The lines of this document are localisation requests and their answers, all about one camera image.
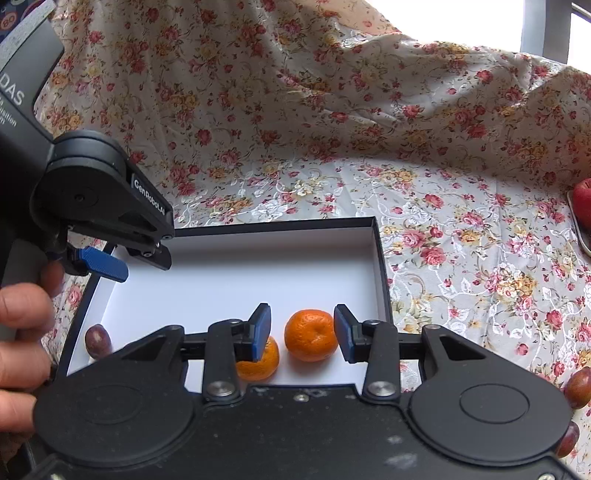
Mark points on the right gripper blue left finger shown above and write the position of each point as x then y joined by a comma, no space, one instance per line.
228,342

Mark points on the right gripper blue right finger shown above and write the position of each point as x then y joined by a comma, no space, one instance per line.
375,343

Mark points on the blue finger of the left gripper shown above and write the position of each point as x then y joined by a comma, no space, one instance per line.
102,264

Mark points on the mandarin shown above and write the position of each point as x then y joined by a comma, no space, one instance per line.
264,368
309,335

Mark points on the purple plum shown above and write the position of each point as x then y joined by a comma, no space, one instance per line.
97,342
578,389
568,441

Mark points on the purple plum front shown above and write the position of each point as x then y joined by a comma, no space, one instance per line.
568,441

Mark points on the person left hand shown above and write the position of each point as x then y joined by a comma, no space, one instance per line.
25,365

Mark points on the black white cardboard box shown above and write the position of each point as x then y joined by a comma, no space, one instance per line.
220,273

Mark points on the floral tablecloth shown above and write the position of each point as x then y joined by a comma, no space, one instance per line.
258,111

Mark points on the green rectangular plate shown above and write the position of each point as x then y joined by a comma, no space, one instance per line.
583,236

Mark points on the red apple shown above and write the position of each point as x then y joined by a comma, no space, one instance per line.
581,202

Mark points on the grey window frame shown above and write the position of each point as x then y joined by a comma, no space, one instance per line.
547,27

